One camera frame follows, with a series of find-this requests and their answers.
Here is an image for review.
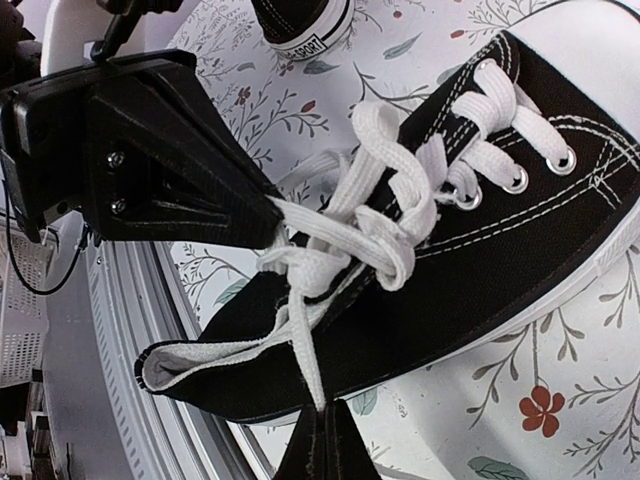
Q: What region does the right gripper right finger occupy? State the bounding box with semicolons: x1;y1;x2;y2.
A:
324;400;381;480

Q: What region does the floral patterned table mat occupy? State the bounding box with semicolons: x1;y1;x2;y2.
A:
172;1;639;479

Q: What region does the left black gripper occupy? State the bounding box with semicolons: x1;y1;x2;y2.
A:
1;49;283;248

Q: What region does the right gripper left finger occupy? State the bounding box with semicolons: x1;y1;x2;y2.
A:
279;405;326;480

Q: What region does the black canvas sneaker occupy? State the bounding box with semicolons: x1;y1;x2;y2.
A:
161;1;639;423
251;0;355;61

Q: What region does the white perforated plastic basket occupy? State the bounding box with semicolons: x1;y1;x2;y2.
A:
1;227;54;388

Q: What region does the black power cable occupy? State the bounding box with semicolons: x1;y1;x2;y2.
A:
0;209;86;296

